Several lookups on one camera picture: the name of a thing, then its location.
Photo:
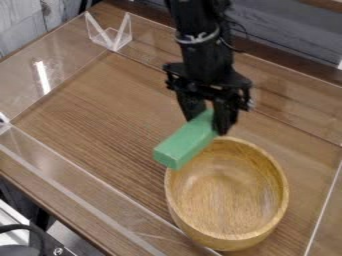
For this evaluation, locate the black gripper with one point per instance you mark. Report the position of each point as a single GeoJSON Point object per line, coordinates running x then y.
{"type": "Point", "coordinates": [205, 77]}

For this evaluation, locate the green rectangular block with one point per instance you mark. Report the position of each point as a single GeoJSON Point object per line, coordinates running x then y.
{"type": "Point", "coordinates": [175, 151]}

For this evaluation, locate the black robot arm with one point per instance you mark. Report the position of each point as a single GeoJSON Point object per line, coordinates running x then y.
{"type": "Point", "coordinates": [201, 21]}

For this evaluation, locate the brown wooden bowl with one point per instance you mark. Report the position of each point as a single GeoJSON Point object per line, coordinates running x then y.
{"type": "Point", "coordinates": [229, 196]}

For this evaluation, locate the clear acrylic corner bracket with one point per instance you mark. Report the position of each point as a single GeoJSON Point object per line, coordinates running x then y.
{"type": "Point", "coordinates": [111, 38]}

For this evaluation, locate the black metal frame mount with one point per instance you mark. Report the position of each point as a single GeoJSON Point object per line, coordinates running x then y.
{"type": "Point", "coordinates": [26, 238]}

